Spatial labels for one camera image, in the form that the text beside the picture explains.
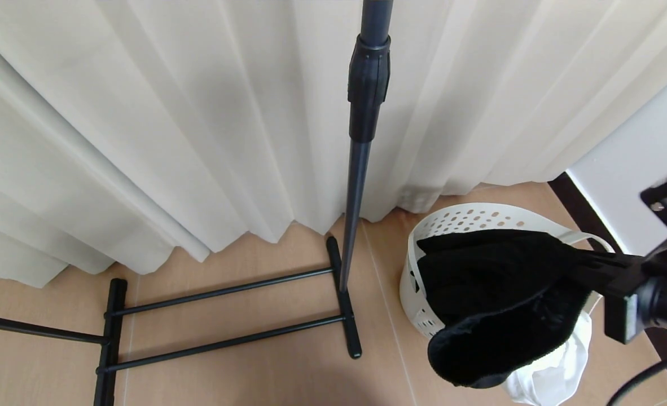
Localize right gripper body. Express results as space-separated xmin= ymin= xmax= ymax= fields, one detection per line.
xmin=603 ymin=250 xmax=667 ymax=346

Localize black shorts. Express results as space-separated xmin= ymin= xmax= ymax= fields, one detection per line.
xmin=416 ymin=228 xmax=600 ymax=390

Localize white laundry basket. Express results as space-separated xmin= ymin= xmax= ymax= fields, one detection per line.
xmin=400 ymin=203 xmax=616 ymax=340

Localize black clothes rack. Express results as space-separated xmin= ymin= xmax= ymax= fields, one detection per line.
xmin=0 ymin=0 xmax=394 ymax=406

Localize white garment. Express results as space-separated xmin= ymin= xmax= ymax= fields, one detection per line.
xmin=503 ymin=310 xmax=594 ymax=406

